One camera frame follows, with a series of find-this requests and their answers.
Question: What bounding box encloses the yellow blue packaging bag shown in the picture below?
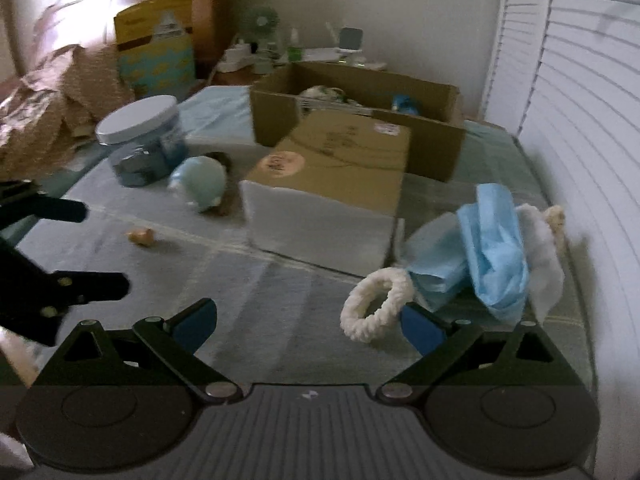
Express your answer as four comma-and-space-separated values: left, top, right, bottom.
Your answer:
114, 0, 195, 98

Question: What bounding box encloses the blue round plush toy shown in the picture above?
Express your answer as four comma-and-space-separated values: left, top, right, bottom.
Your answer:
167, 155, 228, 212

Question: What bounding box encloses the wooden nightstand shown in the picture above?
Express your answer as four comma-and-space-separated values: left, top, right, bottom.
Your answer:
206, 55, 277, 86

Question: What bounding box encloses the cream drawstring pouch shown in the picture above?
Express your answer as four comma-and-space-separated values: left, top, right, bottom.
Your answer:
298, 84, 349, 104

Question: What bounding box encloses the light blue mask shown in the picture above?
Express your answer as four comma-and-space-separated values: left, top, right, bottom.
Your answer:
400, 212, 471, 311

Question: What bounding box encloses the white cloth with beige knot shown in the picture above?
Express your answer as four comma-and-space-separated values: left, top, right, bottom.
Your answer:
516, 204, 565, 323

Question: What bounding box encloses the open brown cardboard box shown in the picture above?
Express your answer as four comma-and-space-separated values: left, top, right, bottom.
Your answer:
250, 62, 465, 182

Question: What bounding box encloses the grey checked blanket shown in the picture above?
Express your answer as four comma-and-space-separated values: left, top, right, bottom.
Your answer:
17, 122, 592, 388

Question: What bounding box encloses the green small bottle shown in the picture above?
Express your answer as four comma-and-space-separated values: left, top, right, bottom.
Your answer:
286, 27, 304, 63

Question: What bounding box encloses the small green desk fan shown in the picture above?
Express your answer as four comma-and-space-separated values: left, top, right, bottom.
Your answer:
242, 6, 280, 76

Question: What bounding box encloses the brown floral cloth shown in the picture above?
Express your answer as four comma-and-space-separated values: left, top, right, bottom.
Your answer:
1, 44, 134, 181

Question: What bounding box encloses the closed tan cardboard box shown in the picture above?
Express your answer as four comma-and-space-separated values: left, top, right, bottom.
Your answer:
240, 110, 411, 276

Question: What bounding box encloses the white remote control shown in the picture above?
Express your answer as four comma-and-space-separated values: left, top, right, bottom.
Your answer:
350, 58, 387, 72

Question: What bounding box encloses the blue patterned sachet bag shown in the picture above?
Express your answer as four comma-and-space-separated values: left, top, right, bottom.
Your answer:
392, 94, 422, 116

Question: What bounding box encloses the white braided ring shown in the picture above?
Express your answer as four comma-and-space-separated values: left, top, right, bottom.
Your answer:
339, 266, 414, 345

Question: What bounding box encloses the clear jar white lid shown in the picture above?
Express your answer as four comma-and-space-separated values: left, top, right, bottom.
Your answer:
96, 94, 188, 188

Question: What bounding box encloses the white power strip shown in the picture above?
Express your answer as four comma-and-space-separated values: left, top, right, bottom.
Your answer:
216, 42, 254, 74

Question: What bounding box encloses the white louvered door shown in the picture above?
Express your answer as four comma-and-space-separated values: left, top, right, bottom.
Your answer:
482, 0, 639, 479

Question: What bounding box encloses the white wifi router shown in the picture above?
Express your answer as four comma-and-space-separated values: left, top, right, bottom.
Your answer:
302, 22, 344, 62

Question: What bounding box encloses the small orange toy piece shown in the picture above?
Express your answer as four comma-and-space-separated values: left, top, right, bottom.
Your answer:
127, 228, 156, 248

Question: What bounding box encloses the small screen on stand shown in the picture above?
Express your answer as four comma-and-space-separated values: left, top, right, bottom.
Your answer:
337, 27, 363, 63

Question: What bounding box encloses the blue face mask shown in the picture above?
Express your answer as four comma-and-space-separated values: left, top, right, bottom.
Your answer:
457, 183, 529, 325

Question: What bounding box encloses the light blue towel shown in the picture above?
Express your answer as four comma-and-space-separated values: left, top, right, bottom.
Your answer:
178, 86, 256, 146

